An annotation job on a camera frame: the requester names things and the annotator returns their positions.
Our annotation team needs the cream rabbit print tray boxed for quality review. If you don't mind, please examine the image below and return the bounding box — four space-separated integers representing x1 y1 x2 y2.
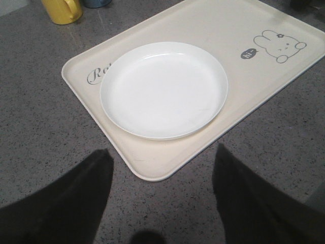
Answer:
61 1 324 181

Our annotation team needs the white round plate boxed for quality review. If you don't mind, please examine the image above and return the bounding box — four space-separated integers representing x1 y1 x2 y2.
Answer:
100 42 229 140

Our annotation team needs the blue mug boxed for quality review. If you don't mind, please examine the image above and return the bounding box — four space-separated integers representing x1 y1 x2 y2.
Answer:
82 0 112 8

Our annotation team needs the yellow mug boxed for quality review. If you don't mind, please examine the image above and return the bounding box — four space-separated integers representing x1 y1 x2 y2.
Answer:
41 0 83 25

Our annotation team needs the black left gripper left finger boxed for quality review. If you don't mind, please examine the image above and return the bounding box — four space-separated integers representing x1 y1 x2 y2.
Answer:
1 149 114 243

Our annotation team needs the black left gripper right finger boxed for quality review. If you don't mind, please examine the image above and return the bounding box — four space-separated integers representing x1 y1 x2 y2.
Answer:
212 144 324 243

